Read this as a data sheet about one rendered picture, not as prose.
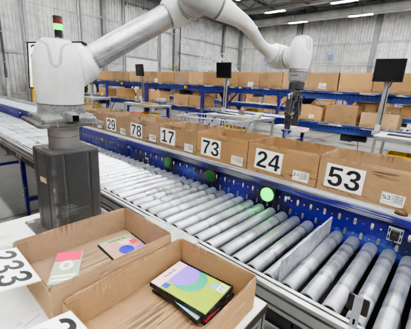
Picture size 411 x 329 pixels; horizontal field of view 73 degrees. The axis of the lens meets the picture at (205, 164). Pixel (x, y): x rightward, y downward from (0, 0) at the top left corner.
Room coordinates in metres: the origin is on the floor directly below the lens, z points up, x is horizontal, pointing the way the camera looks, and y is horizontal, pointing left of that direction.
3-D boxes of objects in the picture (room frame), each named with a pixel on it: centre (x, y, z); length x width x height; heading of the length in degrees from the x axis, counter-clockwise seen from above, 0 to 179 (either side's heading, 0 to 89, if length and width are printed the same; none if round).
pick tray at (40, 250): (0.78, 0.33, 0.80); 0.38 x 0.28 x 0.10; 139
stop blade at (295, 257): (0.95, -0.41, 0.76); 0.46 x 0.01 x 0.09; 139
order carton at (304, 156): (1.50, -0.47, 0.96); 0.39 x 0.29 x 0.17; 49
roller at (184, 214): (1.32, 0.00, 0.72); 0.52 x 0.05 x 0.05; 139
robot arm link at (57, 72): (1.04, 0.54, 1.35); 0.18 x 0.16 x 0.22; 22
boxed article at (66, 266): (0.74, 0.41, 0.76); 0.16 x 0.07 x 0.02; 18
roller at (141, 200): (1.49, 0.20, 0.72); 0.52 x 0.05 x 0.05; 139
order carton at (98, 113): (2.80, 1.01, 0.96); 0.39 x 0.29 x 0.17; 48
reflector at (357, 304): (0.60, -0.41, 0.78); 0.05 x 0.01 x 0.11; 49
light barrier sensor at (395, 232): (0.98, -0.74, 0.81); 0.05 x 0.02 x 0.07; 49
